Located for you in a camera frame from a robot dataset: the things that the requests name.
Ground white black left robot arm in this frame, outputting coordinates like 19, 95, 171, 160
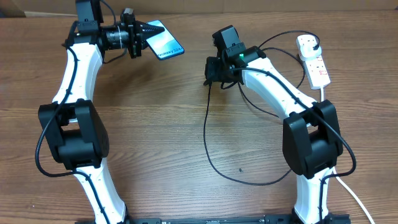
35, 1, 166, 223

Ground black USB charging cable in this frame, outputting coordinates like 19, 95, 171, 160
203, 30, 321, 187

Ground white USB charger plug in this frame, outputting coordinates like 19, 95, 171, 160
296, 34, 322, 61

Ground white power strip cord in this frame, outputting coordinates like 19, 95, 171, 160
319, 86, 376, 224

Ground white power strip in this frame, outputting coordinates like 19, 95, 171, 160
303, 55, 331, 90

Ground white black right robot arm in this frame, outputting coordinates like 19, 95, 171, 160
205, 26, 343, 223

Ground blue Galaxy smartphone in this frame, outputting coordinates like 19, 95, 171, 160
147, 20, 185, 60

